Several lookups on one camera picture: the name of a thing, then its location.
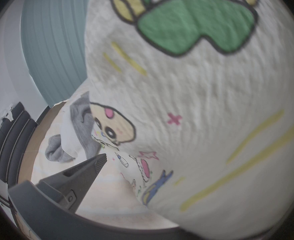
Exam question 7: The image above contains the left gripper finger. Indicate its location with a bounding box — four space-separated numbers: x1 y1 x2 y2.
37 153 107 213

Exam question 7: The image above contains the white printed pyjama top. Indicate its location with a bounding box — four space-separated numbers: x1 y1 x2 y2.
84 0 294 236

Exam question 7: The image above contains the grey and white garment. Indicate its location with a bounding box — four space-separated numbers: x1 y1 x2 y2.
45 91 102 162

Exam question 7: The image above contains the blue-green curtain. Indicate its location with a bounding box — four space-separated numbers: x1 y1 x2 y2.
20 0 95 107

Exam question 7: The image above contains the bed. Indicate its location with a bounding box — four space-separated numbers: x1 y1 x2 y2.
30 80 180 229

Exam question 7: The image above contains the black padded furniture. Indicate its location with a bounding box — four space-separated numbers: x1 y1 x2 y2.
0 101 38 186

